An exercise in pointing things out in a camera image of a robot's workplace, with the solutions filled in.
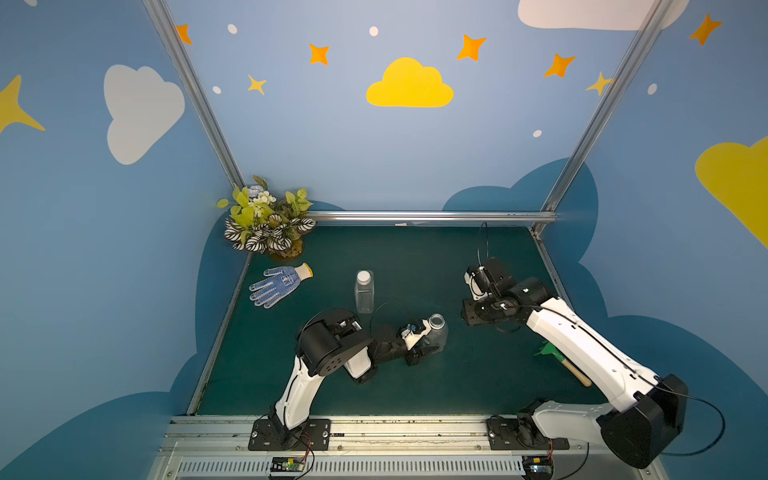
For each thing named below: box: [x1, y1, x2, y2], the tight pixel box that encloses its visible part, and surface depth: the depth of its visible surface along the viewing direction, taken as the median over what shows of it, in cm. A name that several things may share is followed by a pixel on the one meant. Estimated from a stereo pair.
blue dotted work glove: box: [249, 263, 314, 309], surface depth 106 cm
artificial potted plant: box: [216, 176, 316, 261], surface depth 97 cm
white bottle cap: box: [357, 270, 371, 285], surface depth 90 cm
